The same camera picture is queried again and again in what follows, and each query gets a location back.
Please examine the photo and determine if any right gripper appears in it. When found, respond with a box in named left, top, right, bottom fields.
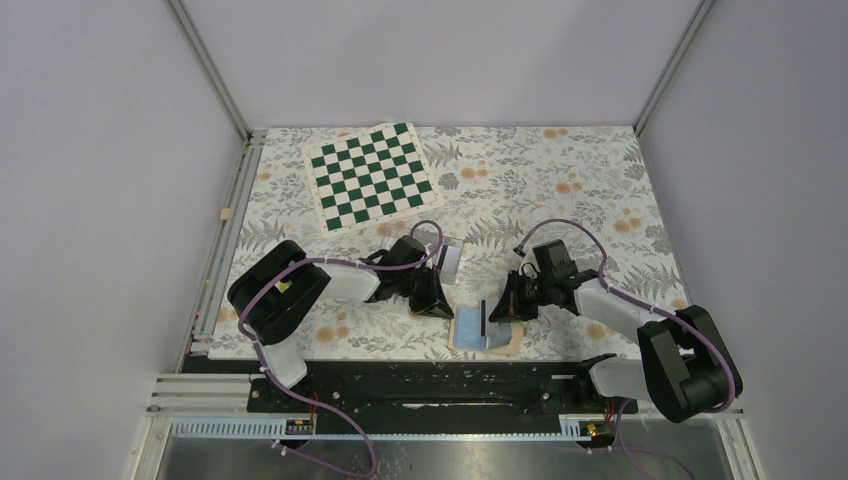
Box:
left=489, top=270, right=554, bottom=324

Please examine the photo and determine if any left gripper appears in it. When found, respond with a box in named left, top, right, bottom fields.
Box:
left=396, top=265, right=454, bottom=320

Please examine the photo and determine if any clear plastic card box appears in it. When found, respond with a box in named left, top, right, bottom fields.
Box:
left=392, top=232, right=464, bottom=287

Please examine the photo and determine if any beige card holder wallet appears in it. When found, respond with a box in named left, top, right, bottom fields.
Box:
left=448, top=306, right=523, bottom=356

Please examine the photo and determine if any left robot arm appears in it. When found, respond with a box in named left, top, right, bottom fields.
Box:
left=227, top=235, right=454, bottom=411

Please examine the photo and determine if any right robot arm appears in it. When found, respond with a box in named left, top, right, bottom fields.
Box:
left=481, top=240, right=744, bottom=423

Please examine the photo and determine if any green white chessboard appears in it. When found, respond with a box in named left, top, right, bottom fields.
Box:
left=301, top=123, right=446, bottom=238

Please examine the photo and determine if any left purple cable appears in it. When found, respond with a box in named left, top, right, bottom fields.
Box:
left=237, top=219, right=445, bottom=480

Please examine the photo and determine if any purple cable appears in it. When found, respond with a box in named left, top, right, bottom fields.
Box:
left=237, top=219, right=445, bottom=480
left=513, top=218, right=740, bottom=480

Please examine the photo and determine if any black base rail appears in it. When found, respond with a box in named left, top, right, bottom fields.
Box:
left=228, top=359, right=641, bottom=436

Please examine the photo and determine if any white slotted cable duct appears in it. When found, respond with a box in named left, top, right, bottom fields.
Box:
left=171, top=413, right=593, bottom=441

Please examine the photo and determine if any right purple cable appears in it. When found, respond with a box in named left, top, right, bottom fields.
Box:
left=513, top=218, right=740, bottom=480

